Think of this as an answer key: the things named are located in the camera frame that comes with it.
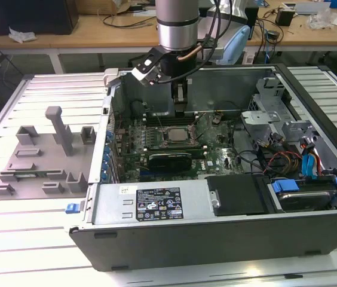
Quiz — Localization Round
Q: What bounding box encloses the black graphics card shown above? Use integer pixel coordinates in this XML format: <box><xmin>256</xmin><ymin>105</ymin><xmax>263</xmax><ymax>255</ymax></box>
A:
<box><xmin>120</xmin><ymin>149</ymin><xmax>194</xmax><ymax>175</ymax></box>

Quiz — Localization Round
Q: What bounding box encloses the green motherboard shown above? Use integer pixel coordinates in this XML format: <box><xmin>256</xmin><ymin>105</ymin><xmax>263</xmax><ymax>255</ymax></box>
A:
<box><xmin>108</xmin><ymin>111</ymin><xmax>247</xmax><ymax>184</ymax></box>

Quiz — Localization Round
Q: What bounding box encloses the silver CPU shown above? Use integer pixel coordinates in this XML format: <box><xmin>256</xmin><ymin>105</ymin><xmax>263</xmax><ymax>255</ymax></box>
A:
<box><xmin>167</xmin><ymin>128</ymin><xmax>189</xmax><ymax>144</ymax></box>

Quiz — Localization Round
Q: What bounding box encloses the small black box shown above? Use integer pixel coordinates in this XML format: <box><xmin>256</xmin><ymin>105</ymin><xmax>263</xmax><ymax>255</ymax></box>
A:
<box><xmin>275</xmin><ymin>8</ymin><xmax>295</xmax><ymax>27</ymax></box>

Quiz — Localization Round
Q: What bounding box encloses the silver power supply unit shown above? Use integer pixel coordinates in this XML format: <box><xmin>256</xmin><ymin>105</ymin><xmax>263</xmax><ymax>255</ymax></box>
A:
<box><xmin>91</xmin><ymin>178</ymin><xmax>217</xmax><ymax>225</ymax></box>

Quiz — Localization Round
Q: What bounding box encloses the black looped cable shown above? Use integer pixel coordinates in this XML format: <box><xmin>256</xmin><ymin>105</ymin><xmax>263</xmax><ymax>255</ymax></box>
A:
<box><xmin>102</xmin><ymin>12</ymin><xmax>157</xmax><ymax>30</ymax></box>

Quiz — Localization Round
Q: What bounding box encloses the black open PC case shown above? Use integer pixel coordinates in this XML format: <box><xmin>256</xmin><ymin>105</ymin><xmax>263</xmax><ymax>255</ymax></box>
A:
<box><xmin>63</xmin><ymin>63</ymin><xmax>337</xmax><ymax>273</ymax></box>

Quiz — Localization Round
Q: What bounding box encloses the red yellow wire bundle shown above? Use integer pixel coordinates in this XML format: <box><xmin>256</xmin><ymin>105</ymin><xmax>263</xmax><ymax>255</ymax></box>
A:
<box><xmin>263</xmin><ymin>150</ymin><xmax>303</xmax><ymax>176</ymax></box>

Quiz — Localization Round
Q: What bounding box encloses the black cylindrical part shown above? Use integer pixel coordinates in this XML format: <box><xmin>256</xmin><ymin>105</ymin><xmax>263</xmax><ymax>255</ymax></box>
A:
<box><xmin>130</xmin><ymin>100</ymin><xmax>145</xmax><ymax>118</ymax></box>

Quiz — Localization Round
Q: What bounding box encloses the CPU socket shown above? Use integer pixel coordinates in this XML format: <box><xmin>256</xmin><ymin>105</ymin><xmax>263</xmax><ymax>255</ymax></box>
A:
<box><xmin>163</xmin><ymin>124</ymin><xmax>198</xmax><ymax>148</ymax></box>

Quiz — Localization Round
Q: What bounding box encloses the metal socket cover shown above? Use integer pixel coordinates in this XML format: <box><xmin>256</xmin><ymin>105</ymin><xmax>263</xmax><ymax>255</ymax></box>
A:
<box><xmin>189</xmin><ymin>112</ymin><xmax>214</xmax><ymax>141</ymax></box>

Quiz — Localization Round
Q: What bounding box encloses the blue hanging cable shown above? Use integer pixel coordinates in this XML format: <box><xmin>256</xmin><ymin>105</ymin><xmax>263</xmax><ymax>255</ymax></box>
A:
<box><xmin>263</xmin><ymin>26</ymin><xmax>270</xmax><ymax>65</ymax></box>

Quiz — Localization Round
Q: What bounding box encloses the red flat wire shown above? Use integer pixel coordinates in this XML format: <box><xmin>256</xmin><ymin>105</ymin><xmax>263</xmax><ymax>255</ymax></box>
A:
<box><xmin>312</xmin><ymin>151</ymin><xmax>326</xmax><ymax>178</ymax></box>

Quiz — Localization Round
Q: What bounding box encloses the large black box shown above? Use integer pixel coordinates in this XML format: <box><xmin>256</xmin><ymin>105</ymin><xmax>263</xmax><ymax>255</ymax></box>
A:
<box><xmin>0</xmin><ymin>0</ymin><xmax>80</xmax><ymax>36</ymax></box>

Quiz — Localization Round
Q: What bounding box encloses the silver metal drive cage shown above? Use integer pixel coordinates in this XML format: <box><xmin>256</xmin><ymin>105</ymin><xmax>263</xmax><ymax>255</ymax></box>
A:
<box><xmin>240</xmin><ymin>75</ymin><xmax>320</xmax><ymax>152</ymax></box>

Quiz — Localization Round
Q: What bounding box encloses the grey case release handle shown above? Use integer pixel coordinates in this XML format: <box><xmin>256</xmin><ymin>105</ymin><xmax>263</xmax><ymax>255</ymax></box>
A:
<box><xmin>103</xmin><ymin>68</ymin><xmax>121</xmax><ymax>89</ymax></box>

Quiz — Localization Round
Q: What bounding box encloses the black drive bay cover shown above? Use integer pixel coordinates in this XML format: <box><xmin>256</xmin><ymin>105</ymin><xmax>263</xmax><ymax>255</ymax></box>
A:
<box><xmin>205</xmin><ymin>174</ymin><xmax>270</xmax><ymax>218</ymax></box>

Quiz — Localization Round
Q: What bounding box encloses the black RAM stick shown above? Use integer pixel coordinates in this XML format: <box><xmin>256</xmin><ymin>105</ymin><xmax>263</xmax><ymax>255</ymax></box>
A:
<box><xmin>145</xmin><ymin>111</ymin><xmax>195</xmax><ymax>120</ymax></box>
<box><xmin>143</xmin><ymin>144</ymin><xmax>207</xmax><ymax>159</ymax></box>

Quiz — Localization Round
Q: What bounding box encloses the blue flat wire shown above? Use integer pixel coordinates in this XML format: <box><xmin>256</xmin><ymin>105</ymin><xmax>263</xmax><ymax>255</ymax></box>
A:
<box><xmin>301</xmin><ymin>145</ymin><xmax>318</xmax><ymax>181</ymax></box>

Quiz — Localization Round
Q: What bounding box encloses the crumpled white paper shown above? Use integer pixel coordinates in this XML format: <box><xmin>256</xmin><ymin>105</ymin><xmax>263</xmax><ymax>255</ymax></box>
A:
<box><xmin>8</xmin><ymin>26</ymin><xmax>37</xmax><ymax>43</ymax></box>

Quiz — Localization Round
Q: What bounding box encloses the crumpled clear plastic bag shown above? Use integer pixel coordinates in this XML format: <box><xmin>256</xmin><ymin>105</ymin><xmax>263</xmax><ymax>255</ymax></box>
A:
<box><xmin>307</xmin><ymin>8</ymin><xmax>336</xmax><ymax>31</ymax></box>

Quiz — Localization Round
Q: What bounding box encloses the grey parts rack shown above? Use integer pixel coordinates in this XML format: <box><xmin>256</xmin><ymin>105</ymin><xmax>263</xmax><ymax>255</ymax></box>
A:
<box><xmin>0</xmin><ymin>105</ymin><xmax>98</xmax><ymax>201</ymax></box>

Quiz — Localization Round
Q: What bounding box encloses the thin wire locking lever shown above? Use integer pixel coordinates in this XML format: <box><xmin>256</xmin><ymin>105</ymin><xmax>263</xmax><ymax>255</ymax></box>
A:
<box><xmin>155</xmin><ymin>115</ymin><xmax>166</xmax><ymax>133</ymax></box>

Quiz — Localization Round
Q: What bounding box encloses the silver bay cover latch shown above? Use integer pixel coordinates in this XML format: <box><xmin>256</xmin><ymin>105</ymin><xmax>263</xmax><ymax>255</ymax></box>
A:
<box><xmin>208</xmin><ymin>189</ymin><xmax>222</xmax><ymax>209</ymax></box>

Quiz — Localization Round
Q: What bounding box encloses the wooden desk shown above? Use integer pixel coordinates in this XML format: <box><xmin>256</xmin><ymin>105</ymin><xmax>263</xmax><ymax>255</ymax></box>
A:
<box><xmin>0</xmin><ymin>0</ymin><xmax>337</xmax><ymax>57</ymax></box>

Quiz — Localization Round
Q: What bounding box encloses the hard disk in blue carrier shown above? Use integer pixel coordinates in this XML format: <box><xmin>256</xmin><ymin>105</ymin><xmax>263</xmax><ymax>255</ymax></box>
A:
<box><xmin>267</xmin><ymin>175</ymin><xmax>337</xmax><ymax>213</ymax></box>

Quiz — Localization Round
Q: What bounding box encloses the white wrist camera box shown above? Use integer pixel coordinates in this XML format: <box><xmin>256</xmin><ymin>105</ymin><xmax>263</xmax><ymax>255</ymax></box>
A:
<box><xmin>130</xmin><ymin>47</ymin><xmax>163</xmax><ymax>88</ymax></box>

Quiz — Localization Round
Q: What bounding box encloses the black power supply label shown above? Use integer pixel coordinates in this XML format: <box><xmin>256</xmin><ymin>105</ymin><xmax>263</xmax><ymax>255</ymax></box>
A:
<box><xmin>134</xmin><ymin>187</ymin><xmax>183</xmax><ymax>222</ymax></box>

